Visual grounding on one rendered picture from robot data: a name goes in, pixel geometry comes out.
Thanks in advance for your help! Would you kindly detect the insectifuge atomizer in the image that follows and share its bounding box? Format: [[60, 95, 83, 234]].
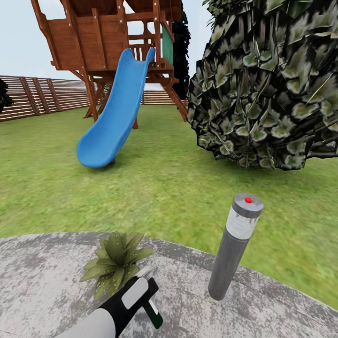
[[143, 299, 163, 329]]

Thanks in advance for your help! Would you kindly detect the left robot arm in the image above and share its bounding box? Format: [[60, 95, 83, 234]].
[[55, 265, 158, 338]]

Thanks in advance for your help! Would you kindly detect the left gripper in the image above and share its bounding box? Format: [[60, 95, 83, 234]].
[[138, 278, 158, 308]]

